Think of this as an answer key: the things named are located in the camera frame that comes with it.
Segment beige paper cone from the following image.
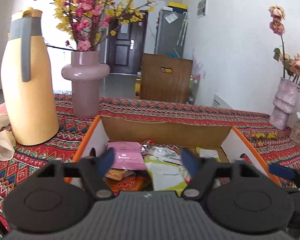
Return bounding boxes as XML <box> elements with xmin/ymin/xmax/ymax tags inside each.
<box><xmin>0</xmin><ymin>130</ymin><xmax>16</xmax><ymax>161</ymax></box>

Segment yellow thermos jug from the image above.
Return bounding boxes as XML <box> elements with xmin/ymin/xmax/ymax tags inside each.
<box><xmin>1</xmin><ymin>8</ymin><xmax>59</xmax><ymax>146</ymax></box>

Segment red silver snack bag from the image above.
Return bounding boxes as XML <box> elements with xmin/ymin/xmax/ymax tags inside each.
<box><xmin>141</xmin><ymin>140</ymin><xmax>183</xmax><ymax>165</ymax></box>

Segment wooden chair back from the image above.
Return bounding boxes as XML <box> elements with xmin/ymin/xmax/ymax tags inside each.
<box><xmin>140</xmin><ymin>54</ymin><xmax>192</xmax><ymax>103</ymax></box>

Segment red cardboard snack box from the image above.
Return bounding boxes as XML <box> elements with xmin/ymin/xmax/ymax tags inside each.
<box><xmin>72</xmin><ymin>115</ymin><xmax>280</xmax><ymax>185</ymax></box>

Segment dark brown entry door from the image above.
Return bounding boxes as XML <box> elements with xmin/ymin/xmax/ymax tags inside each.
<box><xmin>107</xmin><ymin>11</ymin><xmax>148</xmax><ymax>75</ymax></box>

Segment long green white bar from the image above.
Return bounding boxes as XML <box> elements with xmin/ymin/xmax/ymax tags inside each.
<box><xmin>144</xmin><ymin>158</ymin><xmax>187</xmax><ymax>197</ymax></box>

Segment pink ring glass vase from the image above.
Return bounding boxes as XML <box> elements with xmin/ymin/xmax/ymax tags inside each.
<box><xmin>62</xmin><ymin>51</ymin><xmax>110</xmax><ymax>119</ymax></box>

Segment grey refrigerator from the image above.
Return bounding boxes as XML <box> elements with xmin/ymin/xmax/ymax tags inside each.
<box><xmin>154</xmin><ymin>7</ymin><xmax>188</xmax><ymax>58</ymax></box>

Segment patterned red tablecloth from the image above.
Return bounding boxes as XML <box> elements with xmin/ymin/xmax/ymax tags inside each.
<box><xmin>0</xmin><ymin>93</ymin><xmax>300</xmax><ymax>239</ymax></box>

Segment dried pink roses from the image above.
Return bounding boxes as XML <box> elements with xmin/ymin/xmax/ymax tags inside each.
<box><xmin>268</xmin><ymin>5</ymin><xmax>300</xmax><ymax>87</ymax></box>

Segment textured pink ceramic vase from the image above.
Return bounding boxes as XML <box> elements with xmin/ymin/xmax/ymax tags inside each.
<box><xmin>269</xmin><ymin>78</ymin><xmax>300</xmax><ymax>130</ymax></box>

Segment orange cracker packet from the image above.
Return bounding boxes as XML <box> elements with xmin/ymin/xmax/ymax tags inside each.
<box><xmin>106</xmin><ymin>168</ymin><xmax>135</xmax><ymax>181</ymax></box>

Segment fallen yellow petals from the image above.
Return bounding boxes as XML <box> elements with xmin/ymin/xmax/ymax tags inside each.
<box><xmin>250</xmin><ymin>132</ymin><xmax>277</xmax><ymax>147</ymax></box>

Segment pink snack packet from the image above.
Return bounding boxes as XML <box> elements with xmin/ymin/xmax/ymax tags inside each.
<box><xmin>107</xmin><ymin>141</ymin><xmax>147</xmax><ymax>171</ymax></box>

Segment yellow orange snack packet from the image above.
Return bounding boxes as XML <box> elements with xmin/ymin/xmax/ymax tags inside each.
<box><xmin>104</xmin><ymin>175</ymin><xmax>151</xmax><ymax>195</ymax></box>

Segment pink yellow blossom branches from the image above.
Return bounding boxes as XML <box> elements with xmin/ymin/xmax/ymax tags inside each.
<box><xmin>29</xmin><ymin>0</ymin><xmax>199</xmax><ymax>53</ymax></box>

